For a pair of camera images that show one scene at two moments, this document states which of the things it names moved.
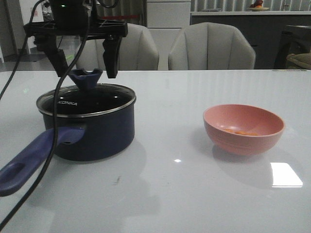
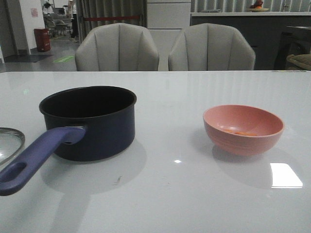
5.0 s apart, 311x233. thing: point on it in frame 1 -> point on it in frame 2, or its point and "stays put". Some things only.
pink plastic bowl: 242,129 stays put
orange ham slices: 240,132 stays put
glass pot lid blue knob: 84,80 -> 12,144
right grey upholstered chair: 210,45 stays put
